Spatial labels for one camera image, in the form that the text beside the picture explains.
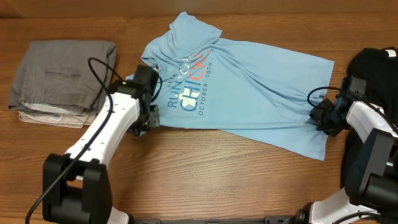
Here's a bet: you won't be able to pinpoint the light blue printed t-shirt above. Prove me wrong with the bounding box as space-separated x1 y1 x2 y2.
141 12 334 160

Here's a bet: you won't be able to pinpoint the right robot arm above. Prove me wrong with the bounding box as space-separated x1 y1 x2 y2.
285 77 397 224

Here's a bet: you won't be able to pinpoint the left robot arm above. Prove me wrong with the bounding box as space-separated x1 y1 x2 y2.
42 65 161 224

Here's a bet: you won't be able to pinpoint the folded beige garment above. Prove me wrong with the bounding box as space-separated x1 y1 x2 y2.
19 111 96 128

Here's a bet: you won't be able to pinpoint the black garment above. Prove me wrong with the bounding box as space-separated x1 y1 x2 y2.
342 47 397 185

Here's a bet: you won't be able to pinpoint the folded grey trousers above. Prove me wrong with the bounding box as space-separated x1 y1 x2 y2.
8 40 116 116

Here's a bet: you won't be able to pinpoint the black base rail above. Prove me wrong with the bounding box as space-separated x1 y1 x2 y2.
129 215 294 224

